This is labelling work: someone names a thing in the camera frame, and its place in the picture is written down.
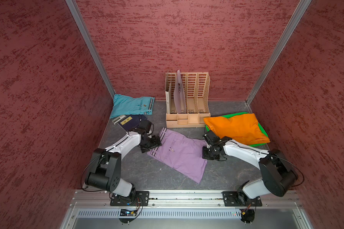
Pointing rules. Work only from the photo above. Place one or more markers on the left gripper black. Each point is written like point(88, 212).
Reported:
point(155, 143)

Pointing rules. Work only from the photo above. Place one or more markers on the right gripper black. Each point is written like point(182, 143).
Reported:
point(205, 156)

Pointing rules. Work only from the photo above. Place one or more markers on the purple shorts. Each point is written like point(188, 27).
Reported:
point(181, 153)

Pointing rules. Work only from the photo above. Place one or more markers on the teal shirt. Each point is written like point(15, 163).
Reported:
point(126, 105)

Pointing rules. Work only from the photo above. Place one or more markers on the orange cloth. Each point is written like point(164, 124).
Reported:
point(238, 127)

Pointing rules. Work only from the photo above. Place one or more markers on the green plastic basket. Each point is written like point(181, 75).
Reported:
point(262, 128)

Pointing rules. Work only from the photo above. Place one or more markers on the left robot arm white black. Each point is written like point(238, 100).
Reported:
point(104, 170)

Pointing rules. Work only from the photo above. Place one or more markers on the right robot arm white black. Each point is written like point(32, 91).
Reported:
point(278, 174)

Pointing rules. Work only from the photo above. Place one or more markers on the dark blue book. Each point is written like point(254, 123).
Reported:
point(129, 122)

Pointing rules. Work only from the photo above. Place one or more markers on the cardboard sheet in organizer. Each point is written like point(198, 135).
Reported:
point(168, 95)

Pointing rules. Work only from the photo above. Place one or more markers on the lilac paper folder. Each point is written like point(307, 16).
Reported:
point(179, 97)

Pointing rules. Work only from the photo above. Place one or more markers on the beige desk file organizer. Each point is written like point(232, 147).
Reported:
point(196, 91)

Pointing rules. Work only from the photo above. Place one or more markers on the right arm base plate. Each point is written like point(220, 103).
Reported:
point(232, 199)

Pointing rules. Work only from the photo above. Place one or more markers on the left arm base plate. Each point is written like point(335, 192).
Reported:
point(136, 198)

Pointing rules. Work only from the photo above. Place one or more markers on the left aluminium corner post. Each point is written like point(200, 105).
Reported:
point(75, 11)

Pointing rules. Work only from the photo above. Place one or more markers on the aluminium corner post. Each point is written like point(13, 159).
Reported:
point(75, 11)
point(284, 38)

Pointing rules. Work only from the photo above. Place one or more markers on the right aluminium corner post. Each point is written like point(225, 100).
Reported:
point(284, 38)

